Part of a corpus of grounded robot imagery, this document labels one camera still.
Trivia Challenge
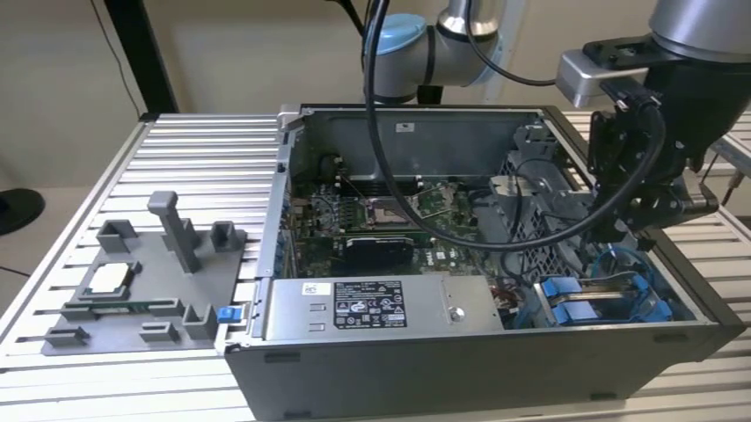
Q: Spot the silver CPU chip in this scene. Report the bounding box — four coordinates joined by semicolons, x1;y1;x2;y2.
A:
86;265;135;295

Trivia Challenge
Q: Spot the green RAM stick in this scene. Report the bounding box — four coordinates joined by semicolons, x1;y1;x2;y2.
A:
63;300;179;315

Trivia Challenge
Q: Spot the thin black camera cable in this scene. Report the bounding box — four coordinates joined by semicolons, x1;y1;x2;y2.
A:
466;0;559;87

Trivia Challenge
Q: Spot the black open PC case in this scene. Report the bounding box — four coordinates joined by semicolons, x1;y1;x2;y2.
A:
226;103;746;422

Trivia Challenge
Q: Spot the thin black case wire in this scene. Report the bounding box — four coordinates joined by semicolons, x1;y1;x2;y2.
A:
501;159;581;283

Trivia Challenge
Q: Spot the grey perforated drive cage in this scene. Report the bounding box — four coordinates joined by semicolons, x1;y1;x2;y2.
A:
474;122;601;282

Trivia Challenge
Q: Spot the thin black wall cable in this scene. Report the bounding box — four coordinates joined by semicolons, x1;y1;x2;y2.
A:
90;0;144;116

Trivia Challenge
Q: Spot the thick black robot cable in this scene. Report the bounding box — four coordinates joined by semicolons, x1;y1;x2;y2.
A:
362;0;671;257

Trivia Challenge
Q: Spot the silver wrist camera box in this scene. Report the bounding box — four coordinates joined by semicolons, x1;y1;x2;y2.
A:
553;47;653;110

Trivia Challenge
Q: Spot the blue disk carrier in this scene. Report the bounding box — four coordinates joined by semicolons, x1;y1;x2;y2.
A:
553;301;675;329

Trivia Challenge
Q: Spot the grey parts rack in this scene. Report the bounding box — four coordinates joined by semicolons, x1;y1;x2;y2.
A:
39;190;252;358

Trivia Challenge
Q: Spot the black upright post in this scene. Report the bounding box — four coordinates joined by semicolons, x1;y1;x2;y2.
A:
102;0;180;115

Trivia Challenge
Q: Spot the green motherboard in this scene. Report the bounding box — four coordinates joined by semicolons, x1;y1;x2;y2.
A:
286;174;501;279

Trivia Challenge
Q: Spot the black graphics card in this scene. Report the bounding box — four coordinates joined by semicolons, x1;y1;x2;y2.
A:
342;236;417;268

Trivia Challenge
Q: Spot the CPU socket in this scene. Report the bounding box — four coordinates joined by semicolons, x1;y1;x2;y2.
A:
366;194;422;229

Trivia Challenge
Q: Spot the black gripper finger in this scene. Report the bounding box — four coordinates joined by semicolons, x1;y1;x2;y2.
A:
587;109;629;242
626;174;723;248

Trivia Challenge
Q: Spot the hard disk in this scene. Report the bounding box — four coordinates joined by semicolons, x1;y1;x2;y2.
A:
541;271;671;309

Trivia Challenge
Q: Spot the metal socket cover frame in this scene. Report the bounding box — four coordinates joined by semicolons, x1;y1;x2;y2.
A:
410;183;461;223

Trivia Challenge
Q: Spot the black round stand base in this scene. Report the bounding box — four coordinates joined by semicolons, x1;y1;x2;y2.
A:
0;187;47;236

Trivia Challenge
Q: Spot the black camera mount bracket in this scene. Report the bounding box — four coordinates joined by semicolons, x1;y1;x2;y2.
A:
582;36;654;68

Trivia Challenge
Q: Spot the silver power supply unit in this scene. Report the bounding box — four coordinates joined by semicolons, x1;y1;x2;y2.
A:
262;275;507;343

